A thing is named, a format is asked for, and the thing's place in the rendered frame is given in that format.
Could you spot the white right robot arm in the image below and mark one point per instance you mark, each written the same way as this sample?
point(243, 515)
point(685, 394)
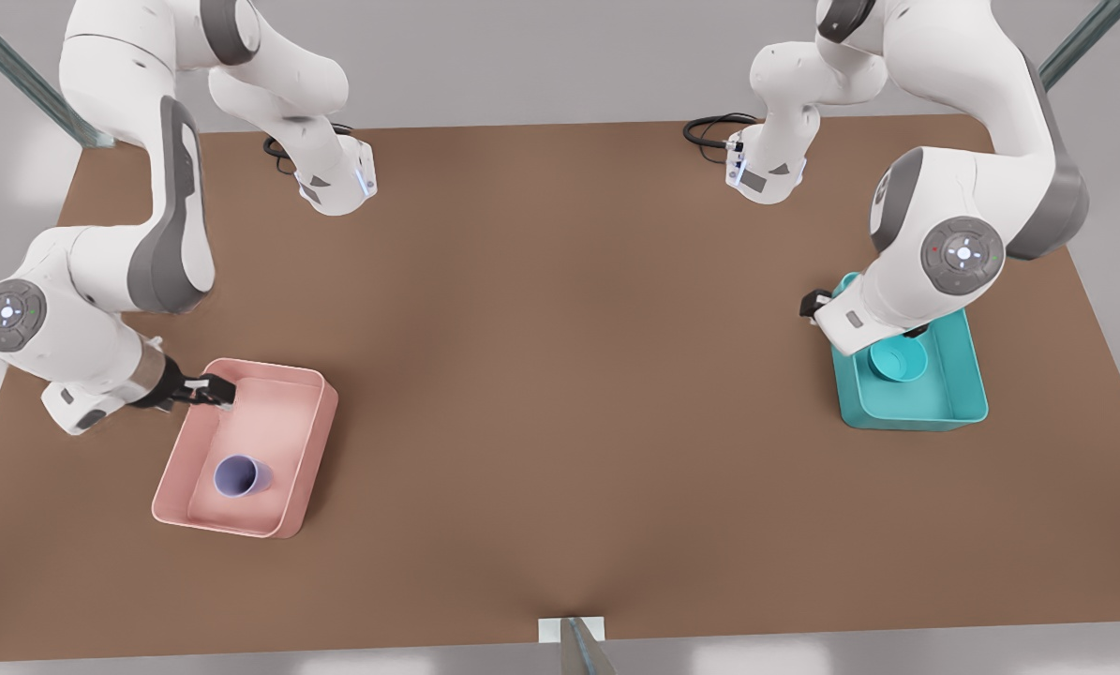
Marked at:
point(110, 272)

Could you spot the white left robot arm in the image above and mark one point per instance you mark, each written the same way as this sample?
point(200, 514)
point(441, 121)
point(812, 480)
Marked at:
point(953, 187)

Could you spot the pink plastic box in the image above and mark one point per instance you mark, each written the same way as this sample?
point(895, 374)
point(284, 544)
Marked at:
point(250, 441)

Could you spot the teal bowl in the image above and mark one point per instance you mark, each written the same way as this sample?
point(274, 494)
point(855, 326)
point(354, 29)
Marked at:
point(897, 361)

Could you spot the lavender cup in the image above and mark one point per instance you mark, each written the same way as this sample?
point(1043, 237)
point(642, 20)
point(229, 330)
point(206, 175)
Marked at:
point(241, 476)

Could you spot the teal plastic box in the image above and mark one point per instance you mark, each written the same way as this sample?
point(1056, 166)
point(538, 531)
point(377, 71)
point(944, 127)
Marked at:
point(934, 394)

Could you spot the silver frame post with foot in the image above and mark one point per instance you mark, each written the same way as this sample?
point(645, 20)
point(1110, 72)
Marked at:
point(578, 647)

